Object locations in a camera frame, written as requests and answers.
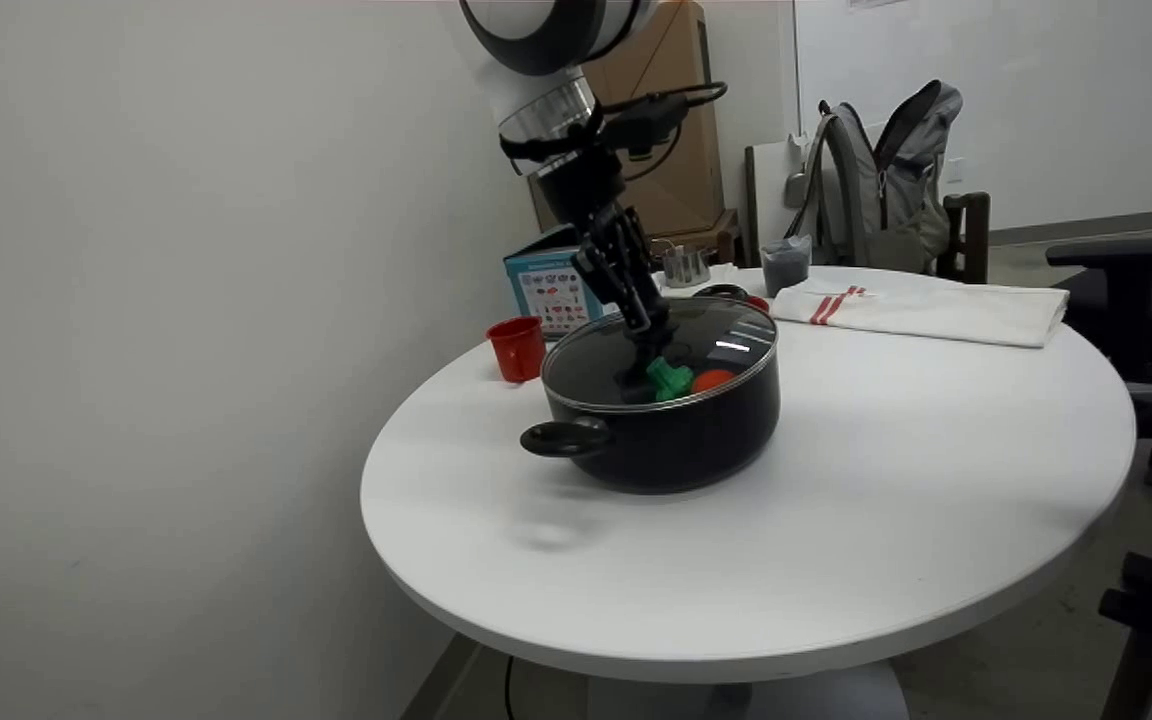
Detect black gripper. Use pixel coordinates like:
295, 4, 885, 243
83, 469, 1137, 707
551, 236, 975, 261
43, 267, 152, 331
541, 128, 675, 355

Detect glass lid with black knob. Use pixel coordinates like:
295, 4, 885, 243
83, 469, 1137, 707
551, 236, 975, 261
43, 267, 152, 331
541, 293, 784, 415

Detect black cooking pot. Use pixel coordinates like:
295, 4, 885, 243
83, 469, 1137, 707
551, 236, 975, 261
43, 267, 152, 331
517, 283, 784, 493

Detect glass spice jars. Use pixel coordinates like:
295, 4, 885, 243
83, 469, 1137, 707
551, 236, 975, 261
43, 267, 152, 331
662, 236, 712, 288

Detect blue printed carton box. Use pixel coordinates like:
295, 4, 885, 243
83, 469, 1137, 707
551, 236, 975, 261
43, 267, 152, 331
500, 219, 608, 341

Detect green toy vegetable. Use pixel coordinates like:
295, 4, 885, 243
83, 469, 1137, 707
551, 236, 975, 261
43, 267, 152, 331
646, 351, 695, 403

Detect orange toy tomato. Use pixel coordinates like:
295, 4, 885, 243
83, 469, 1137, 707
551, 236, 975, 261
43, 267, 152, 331
690, 364, 740, 399

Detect red cup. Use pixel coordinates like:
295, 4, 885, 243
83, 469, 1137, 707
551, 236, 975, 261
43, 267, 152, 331
483, 318, 551, 388

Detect brown cardboard box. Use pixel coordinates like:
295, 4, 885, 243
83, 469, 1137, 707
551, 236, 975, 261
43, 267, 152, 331
527, 0, 730, 243

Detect clear measuring cup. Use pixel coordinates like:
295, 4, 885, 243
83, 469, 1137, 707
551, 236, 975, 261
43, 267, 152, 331
760, 236, 816, 302

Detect grey backpack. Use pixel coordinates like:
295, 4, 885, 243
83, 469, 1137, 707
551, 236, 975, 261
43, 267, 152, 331
788, 77, 968, 278

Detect white towel with red stripes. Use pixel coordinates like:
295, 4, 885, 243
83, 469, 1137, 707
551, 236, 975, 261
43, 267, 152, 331
770, 266, 1071, 351

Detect dark wooden chair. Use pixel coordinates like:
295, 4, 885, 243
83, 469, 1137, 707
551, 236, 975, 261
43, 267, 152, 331
935, 188, 991, 283

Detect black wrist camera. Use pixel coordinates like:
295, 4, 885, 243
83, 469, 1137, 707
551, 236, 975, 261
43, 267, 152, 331
598, 93, 690, 151

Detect black camera cable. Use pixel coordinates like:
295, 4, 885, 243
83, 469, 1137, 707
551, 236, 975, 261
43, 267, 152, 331
635, 80, 733, 139

